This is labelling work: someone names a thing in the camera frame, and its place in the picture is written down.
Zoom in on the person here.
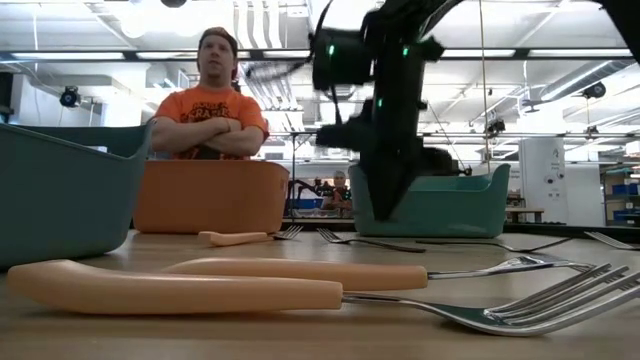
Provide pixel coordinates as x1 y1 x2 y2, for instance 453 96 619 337
149 26 271 161
322 169 354 217

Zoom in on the black beam with light strips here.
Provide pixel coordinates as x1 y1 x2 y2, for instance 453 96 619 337
0 47 640 63

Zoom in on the white square column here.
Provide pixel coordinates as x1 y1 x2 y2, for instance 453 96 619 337
518 137 569 226

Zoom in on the black metal station frame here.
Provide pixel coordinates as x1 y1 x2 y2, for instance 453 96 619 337
264 128 640 222

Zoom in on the black table frame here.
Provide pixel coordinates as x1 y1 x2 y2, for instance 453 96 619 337
279 218 640 245

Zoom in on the green plastic bin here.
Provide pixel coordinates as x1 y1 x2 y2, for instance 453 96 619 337
348 163 513 240

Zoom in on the white pipe bundle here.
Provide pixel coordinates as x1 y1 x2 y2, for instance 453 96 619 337
234 0 306 132

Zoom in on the wooden bench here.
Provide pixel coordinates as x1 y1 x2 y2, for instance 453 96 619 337
504 206 546 225

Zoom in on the black monitor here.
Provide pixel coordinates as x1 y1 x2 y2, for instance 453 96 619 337
424 155 473 178

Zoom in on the thin vertical cable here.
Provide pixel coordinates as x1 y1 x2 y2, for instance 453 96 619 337
478 0 490 175

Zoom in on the orange-handled steel fork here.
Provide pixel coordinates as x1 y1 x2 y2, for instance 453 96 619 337
162 256 597 294
583 230 640 252
197 224 305 248
6 259 640 339

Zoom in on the metal storage shelf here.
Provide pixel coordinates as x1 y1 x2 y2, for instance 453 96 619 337
601 167 640 227

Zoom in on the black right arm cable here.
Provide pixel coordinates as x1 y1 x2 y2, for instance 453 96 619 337
308 0 346 126

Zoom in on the black round camera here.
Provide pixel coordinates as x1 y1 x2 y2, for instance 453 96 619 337
582 81 608 101
485 116 507 137
59 85 82 109

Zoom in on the dark teal plastic bin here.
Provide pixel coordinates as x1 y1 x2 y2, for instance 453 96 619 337
0 119 154 271

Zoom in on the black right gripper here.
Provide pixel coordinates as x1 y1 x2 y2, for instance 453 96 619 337
315 62 436 221

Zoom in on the orange plastic bin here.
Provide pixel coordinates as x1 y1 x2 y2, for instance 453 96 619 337
132 159 291 235

